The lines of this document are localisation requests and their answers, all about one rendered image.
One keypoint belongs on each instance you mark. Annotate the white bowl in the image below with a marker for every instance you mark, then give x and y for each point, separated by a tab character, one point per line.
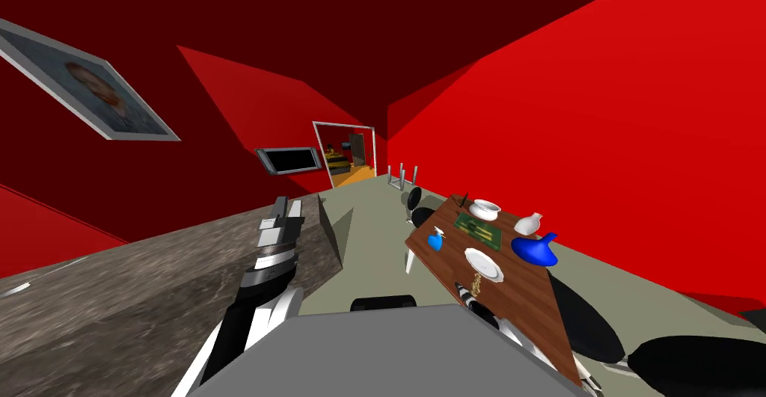
485	209

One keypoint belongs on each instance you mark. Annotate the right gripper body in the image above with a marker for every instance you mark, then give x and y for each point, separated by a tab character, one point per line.
465	296

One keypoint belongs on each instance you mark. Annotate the grey framed portrait picture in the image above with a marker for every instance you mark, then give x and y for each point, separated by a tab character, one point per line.
90	86

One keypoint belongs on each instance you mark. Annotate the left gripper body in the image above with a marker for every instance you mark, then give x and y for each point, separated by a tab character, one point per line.
276	242

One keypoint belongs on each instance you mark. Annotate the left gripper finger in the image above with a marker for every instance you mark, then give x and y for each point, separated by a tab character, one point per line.
280	210
295	211

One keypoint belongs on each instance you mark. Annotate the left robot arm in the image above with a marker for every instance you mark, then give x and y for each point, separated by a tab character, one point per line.
263	284

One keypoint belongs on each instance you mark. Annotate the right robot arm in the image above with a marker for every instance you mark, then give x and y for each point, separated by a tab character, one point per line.
486	317

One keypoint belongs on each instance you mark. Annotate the blue vase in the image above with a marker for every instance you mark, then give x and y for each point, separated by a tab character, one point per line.
534	251

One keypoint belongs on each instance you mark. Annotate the gold ornament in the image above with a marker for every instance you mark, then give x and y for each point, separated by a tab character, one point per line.
477	284

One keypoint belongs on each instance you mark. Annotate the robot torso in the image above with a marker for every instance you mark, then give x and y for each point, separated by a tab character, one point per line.
383	355

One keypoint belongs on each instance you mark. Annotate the grey metal rack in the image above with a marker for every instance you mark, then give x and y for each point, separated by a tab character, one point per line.
402	177

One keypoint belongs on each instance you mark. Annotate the black chair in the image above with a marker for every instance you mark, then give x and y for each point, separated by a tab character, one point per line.
700	364
583	322
414	198
422	217

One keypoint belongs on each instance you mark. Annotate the green placemat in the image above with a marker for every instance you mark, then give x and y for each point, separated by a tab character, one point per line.
477	232

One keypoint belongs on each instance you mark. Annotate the blue spray bottle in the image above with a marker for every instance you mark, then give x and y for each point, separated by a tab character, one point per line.
435	241

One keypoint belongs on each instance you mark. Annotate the black wall screen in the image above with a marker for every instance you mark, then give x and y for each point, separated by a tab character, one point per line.
290	160

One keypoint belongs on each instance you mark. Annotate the white plate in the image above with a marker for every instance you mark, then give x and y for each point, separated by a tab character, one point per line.
483	263

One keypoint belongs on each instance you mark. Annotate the white teapot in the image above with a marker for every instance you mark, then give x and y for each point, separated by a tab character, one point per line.
527	225

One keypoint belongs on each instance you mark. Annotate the brown wooden table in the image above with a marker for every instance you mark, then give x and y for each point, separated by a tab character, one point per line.
520	292

